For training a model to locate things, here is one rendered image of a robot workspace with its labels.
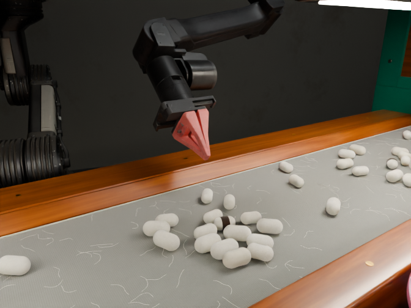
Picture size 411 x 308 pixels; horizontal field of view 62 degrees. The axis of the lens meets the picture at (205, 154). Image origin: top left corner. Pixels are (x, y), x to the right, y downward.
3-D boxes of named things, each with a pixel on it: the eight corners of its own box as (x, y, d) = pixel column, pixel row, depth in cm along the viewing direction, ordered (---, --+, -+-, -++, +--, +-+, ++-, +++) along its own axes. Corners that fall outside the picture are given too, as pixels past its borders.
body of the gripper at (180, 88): (219, 103, 58) (200, 71, 61) (166, 110, 53) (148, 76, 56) (205, 125, 63) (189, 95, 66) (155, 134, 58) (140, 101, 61)
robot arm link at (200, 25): (251, 21, 94) (276, -10, 85) (263, 37, 93) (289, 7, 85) (123, 54, 67) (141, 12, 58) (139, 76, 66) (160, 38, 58)
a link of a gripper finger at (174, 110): (227, 143, 54) (202, 98, 57) (189, 152, 50) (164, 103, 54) (211, 165, 59) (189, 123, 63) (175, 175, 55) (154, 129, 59)
